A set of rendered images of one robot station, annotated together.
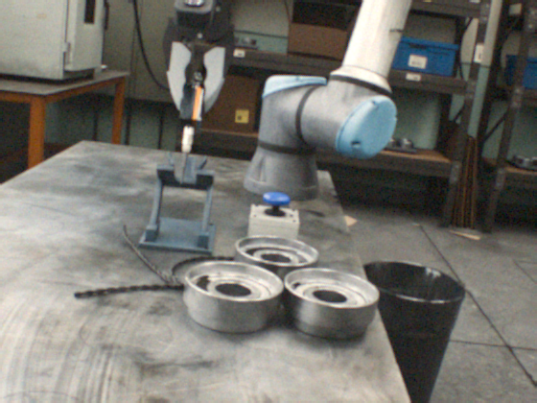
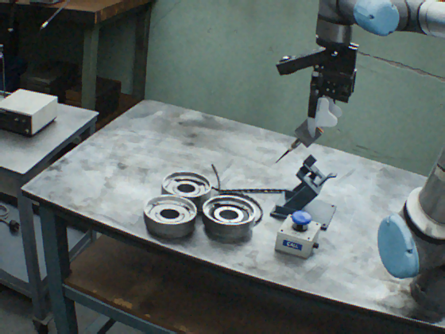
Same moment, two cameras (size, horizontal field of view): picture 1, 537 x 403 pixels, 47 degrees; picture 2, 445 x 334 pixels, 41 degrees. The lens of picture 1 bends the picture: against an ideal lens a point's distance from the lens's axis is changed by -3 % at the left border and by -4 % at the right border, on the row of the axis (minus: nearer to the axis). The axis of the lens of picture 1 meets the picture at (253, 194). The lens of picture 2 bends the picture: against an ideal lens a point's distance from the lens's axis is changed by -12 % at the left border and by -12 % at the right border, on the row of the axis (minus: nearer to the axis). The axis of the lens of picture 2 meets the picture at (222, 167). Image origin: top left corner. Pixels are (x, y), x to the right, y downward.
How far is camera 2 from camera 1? 1.62 m
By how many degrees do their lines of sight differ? 101
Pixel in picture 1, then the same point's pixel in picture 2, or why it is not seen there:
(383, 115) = (394, 238)
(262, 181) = not seen: hidden behind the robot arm
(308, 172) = (430, 279)
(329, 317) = (148, 205)
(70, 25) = not seen: outside the picture
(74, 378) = (144, 156)
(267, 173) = not seen: hidden behind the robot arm
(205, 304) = (172, 177)
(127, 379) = (139, 165)
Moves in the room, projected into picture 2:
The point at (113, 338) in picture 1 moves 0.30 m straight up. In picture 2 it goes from (171, 168) to (179, 45)
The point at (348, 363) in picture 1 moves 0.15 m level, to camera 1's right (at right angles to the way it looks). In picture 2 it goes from (125, 215) to (88, 250)
